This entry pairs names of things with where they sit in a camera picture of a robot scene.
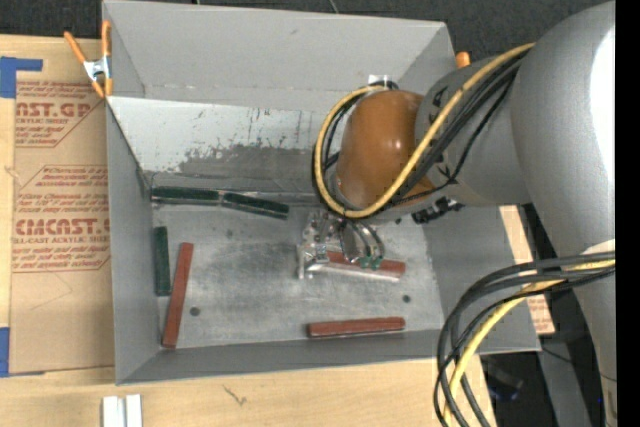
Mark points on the dark green flat block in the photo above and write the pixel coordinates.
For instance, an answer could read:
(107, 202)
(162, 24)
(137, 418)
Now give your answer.
(255, 205)
(161, 260)
(185, 195)

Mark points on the red-brown flat block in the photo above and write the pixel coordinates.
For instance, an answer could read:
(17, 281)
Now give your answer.
(392, 267)
(356, 327)
(178, 295)

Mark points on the black cylinder on white bracket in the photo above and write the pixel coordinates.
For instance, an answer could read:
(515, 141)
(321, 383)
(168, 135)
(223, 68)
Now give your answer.
(431, 213)

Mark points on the grey metal bin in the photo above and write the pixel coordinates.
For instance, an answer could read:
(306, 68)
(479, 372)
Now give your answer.
(260, 55)

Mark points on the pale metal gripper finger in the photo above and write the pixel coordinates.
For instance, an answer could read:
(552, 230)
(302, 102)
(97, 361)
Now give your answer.
(320, 257)
(345, 272)

